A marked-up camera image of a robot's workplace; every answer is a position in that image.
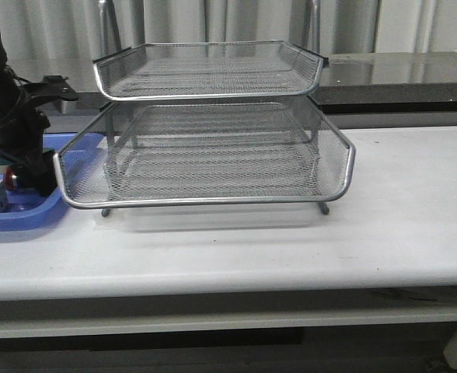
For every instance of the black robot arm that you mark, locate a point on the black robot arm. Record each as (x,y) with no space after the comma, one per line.
(22,126)

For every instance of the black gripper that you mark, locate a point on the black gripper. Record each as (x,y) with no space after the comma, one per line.
(22,126)

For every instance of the mesh tray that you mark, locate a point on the mesh tray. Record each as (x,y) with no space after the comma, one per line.
(254,151)
(208,71)

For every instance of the red emergency stop button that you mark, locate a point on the red emergency stop button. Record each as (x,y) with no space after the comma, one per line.
(9,179)

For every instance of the silver rack frame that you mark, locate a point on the silver rack frame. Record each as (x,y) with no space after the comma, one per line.
(109,30)

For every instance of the blue plastic tray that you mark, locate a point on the blue plastic tray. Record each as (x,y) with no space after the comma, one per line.
(27,209)

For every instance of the grey stone counter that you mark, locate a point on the grey stone counter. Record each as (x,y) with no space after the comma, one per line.
(356,91)

